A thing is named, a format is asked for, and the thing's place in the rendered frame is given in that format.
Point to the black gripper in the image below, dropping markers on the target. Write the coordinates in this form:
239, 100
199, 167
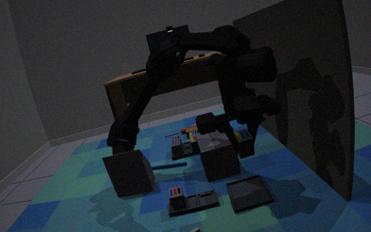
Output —
208, 123

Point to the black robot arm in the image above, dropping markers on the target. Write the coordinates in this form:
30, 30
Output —
240, 64

